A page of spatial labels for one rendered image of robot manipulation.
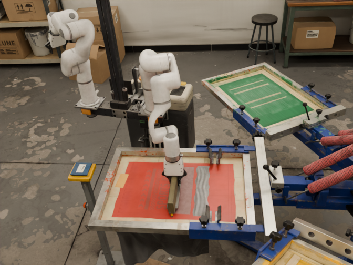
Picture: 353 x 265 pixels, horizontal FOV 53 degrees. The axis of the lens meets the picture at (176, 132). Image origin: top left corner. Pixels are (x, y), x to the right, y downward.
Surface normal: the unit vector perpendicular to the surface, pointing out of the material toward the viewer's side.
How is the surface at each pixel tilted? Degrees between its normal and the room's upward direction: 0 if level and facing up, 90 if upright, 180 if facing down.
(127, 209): 0
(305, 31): 87
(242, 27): 90
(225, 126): 0
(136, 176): 0
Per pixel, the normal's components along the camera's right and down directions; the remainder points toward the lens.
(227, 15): -0.11, 0.61
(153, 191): -0.07, -0.80
